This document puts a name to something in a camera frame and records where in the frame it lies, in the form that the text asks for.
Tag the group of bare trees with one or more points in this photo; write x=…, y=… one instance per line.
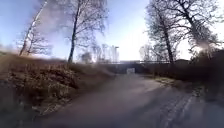
x=166, y=36

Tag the dry grass bank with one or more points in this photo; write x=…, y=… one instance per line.
x=43, y=80

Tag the tall bare tree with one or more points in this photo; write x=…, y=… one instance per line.
x=74, y=36

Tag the row of trees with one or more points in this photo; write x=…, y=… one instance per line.
x=103, y=55

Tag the leaning birch tree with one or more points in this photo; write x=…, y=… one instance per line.
x=30, y=31

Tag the bridge with underpass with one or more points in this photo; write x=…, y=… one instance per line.
x=120, y=66

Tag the dark bushes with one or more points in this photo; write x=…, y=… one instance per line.
x=200, y=71

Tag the grey asphalt path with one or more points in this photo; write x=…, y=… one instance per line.
x=133, y=103

